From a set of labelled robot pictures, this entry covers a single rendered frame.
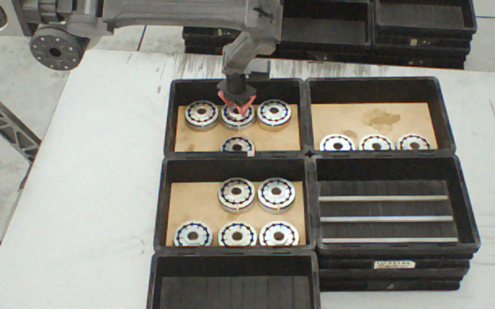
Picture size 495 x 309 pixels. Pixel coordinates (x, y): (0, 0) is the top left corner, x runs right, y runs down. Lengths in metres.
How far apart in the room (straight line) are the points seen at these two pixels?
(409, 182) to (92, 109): 1.08
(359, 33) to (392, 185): 1.27
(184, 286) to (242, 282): 0.15
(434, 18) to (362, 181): 1.27
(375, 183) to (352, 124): 0.23
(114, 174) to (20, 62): 1.66
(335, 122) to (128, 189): 0.66
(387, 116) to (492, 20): 1.90
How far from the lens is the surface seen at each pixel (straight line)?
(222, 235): 1.72
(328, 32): 3.02
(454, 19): 3.01
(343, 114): 2.04
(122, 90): 2.33
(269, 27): 1.37
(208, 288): 1.68
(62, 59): 1.87
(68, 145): 2.20
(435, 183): 1.92
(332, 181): 1.87
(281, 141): 1.95
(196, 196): 1.83
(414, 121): 2.05
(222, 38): 2.82
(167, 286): 1.70
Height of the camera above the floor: 2.31
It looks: 50 degrees down
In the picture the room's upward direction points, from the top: 2 degrees counter-clockwise
